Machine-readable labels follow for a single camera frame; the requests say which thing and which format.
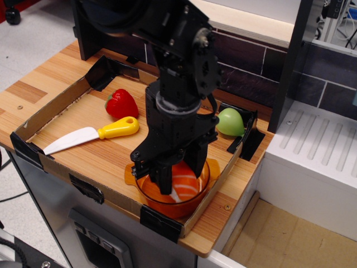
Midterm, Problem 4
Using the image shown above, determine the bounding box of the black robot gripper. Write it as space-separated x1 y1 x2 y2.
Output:
131 81 219 195

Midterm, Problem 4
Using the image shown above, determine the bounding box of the salmon nigiri sushi toy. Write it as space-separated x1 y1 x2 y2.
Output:
170 161 200 203

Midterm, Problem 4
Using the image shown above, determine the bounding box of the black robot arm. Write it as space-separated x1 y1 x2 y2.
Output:
74 1 221 195

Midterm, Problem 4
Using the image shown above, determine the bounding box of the orange transparent plastic pot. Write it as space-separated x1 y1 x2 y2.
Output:
124 159 220 219

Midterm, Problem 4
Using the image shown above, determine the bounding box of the green toy pear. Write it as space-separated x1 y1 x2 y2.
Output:
216 108 245 137

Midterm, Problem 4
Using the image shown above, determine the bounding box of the red toy strawberry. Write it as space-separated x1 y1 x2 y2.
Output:
105 89 139 119

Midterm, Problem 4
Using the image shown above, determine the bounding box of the silver toy oven front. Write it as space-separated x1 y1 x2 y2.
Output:
9 152 197 267

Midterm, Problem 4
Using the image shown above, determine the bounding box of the white toy sink drainboard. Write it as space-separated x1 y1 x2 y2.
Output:
257 102 356 240

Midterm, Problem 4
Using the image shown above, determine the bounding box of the black swivel chair wheel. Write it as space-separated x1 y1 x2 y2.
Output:
5 7 21 25

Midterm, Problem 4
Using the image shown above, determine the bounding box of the yellow handled toy knife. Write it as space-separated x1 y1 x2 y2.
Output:
43 116 139 155

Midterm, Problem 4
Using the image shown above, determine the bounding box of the dark grey vertical post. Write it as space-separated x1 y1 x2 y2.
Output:
268 1 323 133

